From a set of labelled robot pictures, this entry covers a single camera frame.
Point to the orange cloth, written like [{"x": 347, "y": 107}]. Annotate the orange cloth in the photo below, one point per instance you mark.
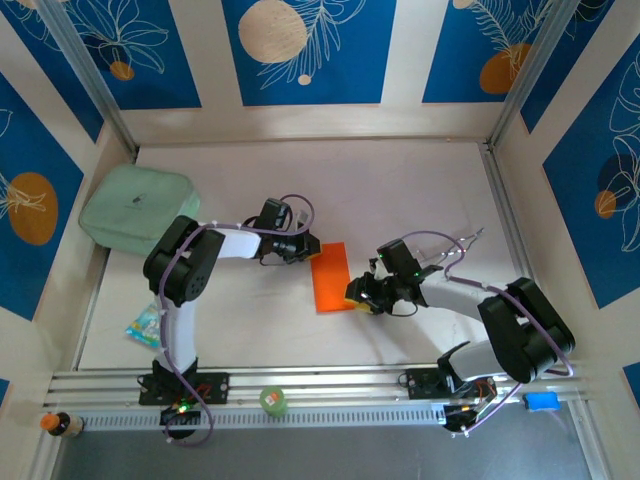
[{"x": 332, "y": 280}]

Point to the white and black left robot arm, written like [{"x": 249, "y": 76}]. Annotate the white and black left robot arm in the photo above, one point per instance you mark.
[{"x": 182, "y": 260}]

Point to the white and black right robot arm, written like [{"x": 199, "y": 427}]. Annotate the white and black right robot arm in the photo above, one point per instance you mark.
[{"x": 525, "y": 330}]

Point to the green can with orange label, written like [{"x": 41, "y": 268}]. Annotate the green can with orange label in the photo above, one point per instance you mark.
[{"x": 273, "y": 401}]

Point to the black controller board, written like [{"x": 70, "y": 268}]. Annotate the black controller board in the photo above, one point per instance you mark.
[
  {"x": 462, "y": 417},
  {"x": 181, "y": 415}
]

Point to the mint green zip pouch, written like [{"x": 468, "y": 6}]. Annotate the mint green zip pouch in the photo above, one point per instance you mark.
[{"x": 132, "y": 210}]

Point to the blue and white snack packet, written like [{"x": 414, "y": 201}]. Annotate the blue and white snack packet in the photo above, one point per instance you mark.
[{"x": 142, "y": 325}]

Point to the blue box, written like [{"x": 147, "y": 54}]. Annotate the blue box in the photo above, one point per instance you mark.
[{"x": 540, "y": 402}]

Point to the bottle with orange cap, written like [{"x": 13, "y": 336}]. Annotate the bottle with orange cap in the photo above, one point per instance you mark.
[{"x": 61, "y": 424}]

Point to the aluminium mounting rail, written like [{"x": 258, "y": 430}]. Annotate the aluminium mounting rail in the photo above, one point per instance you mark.
[{"x": 325, "y": 385}]

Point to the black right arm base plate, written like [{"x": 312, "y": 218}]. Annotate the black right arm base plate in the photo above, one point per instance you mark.
[{"x": 422, "y": 384}]

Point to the aluminium side rail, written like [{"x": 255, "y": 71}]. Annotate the aluminium side rail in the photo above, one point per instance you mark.
[{"x": 505, "y": 210}]

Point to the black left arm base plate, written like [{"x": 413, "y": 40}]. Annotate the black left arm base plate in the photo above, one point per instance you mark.
[{"x": 215, "y": 389}]

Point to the aluminium frame post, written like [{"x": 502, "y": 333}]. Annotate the aluminium frame post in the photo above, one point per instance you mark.
[
  {"x": 90, "y": 75},
  {"x": 530, "y": 70}
]

